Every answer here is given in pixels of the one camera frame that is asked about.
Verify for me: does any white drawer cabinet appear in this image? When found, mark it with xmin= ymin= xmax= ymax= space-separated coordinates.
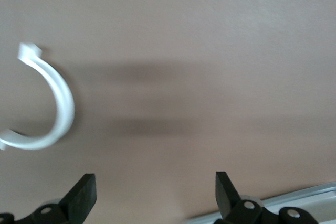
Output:
xmin=183 ymin=180 xmax=336 ymax=224

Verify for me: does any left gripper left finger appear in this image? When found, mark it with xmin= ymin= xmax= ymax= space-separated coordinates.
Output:
xmin=0 ymin=173 xmax=98 ymax=224

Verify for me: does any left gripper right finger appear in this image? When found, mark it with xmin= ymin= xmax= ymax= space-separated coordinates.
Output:
xmin=214 ymin=171 xmax=319 ymax=224

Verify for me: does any white C-shaped plastic ring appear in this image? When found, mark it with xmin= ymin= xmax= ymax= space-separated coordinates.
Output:
xmin=0 ymin=41 xmax=76 ymax=152

